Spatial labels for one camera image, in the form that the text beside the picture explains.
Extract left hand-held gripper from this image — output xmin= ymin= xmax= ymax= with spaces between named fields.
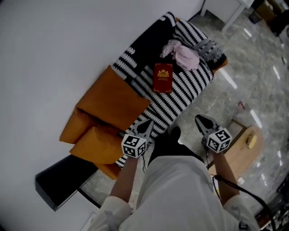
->
xmin=121 ymin=120 xmax=154 ymax=158

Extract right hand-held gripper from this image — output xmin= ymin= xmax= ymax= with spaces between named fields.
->
xmin=195 ymin=114 xmax=233 ymax=154

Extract red book with gold print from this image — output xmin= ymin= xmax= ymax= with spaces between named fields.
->
xmin=153 ymin=63 xmax=174 ymax=93

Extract person's left forearm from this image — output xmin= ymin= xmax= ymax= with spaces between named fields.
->
xmin=109 ymin=155 xmax=141 ymax=204

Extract person's right forearm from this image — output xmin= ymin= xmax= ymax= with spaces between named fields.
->
xmin=210 ymin=152 xmax=240 ymax=206

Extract oval wooden table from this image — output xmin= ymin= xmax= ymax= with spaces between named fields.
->
xmin=207 ymin=118 xmax=264 ymax=182

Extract person's black shoe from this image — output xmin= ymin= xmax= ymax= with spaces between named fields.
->
xmin=170 ymin=126 xmax=182 ymax=143

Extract person's black trousers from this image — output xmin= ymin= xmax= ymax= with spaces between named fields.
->
xmin=147 ymin=130 xmax=205 ymax=168

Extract black and white striped blanket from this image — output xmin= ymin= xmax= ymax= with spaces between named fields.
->
xmin=112 ymin=11 xmax=228 ymax=169

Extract orange cushion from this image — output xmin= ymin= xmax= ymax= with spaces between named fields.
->
xmin=75 ymin=65 xmax=151 ymax=132
xmin=59 ymin=107 xmax=100 ymax=145
xmin=69 ymin=125 xmax=127 ymax=165

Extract yellow oval case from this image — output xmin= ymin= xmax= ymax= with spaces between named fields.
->
xmin=247 ymin=134 xmax=258 ymax=150

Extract pink cloth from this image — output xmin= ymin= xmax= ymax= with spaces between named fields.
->
xmin=159 ymin=39 xmax=200 ymax=70

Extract grey patterned knit cloth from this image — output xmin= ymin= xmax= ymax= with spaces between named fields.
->
xmin=193 ymin=38 xmax=224 ymax=64

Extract person's white shirt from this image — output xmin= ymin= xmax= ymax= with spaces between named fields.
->
xmin=87 ymin=155 xmax=261 ymax=231

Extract black side table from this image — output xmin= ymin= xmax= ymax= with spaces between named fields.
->
xmin=35 ymin=155 xmax=100 ymax=212

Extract white cabinet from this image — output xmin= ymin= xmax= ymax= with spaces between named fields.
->
xmin=199 ymin=0 xmax=256 ymax=32

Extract dark wastebasket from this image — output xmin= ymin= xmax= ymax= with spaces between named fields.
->
xmin=249 ymin=9 xmax=263 ymax=24

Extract cardboard box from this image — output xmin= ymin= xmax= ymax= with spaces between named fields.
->
xmin=257 ymin=0 xmax=278 ymax=23

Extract black cable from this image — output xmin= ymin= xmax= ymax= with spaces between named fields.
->
xmin=211 ymin=174 xmax=276 ymax=231

